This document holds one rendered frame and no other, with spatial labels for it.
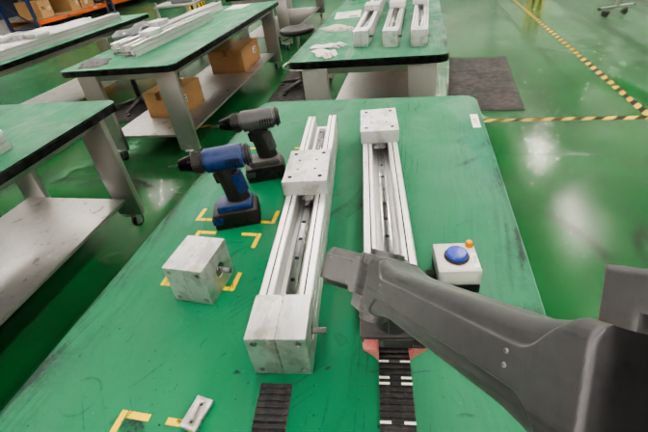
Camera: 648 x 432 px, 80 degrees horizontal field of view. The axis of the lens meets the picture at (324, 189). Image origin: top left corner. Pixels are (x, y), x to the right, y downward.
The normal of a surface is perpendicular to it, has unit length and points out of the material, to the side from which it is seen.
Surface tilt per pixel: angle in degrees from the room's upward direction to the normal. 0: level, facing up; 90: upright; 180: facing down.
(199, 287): 90
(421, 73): 90
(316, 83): 90
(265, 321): 0
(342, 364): 0
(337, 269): 45
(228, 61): 90
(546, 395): 68
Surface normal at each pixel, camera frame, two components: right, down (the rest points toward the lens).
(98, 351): -0.11, -0.83
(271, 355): -0.08, 0.56
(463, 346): -0.96, -0.25
